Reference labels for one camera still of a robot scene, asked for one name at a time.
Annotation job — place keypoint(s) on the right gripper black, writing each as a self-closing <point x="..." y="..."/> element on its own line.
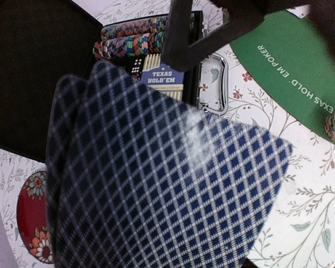
<point x="310" y="11"/>

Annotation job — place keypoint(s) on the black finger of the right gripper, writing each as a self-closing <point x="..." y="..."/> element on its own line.
<point x="180" y="55"/>

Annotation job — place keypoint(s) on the blue playing card deck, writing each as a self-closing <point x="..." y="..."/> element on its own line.
<point x="138" y="179"/>

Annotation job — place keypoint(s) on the black poker chip case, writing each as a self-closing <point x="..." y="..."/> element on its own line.
<point x="40" y="41"/>

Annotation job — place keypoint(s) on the Texas Hold'em card box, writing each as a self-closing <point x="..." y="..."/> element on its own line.
<point x="159" y="76"/>

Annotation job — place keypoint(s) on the right outer chip row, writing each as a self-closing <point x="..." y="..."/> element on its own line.
<point x="146" y="25"/>

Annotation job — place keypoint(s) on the round green poker mat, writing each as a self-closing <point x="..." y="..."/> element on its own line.
<point x="289" y="61"/>

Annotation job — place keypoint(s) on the floral white table cloth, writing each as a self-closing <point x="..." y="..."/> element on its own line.
<point x="301" y="229"/>

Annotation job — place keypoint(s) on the round red floral coaster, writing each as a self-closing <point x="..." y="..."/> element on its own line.
<point x="32" y="219"/>

